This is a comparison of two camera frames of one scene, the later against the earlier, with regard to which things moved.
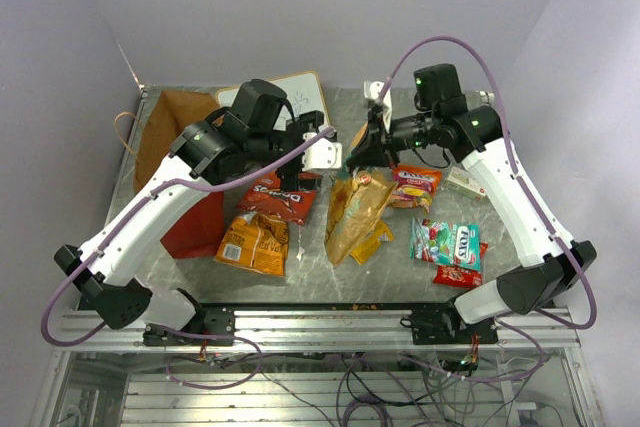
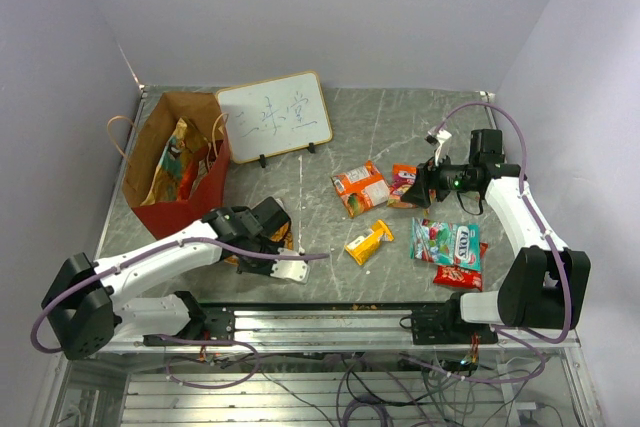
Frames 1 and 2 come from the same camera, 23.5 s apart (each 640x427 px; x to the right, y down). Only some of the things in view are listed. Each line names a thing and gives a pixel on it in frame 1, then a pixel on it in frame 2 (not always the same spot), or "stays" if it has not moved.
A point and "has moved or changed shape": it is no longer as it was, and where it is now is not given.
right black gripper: (372, 151) to (427, 177)
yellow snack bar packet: (381, 232) stays
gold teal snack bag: (354, 203) has moved or changed shape
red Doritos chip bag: (267, 195) has moved or changed shape
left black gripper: (308, 122) to (265, 270)
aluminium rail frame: (415, 365) stays
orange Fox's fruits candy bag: (414, 187) stays
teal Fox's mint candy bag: (450, 244) stays
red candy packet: (456, 276) stays
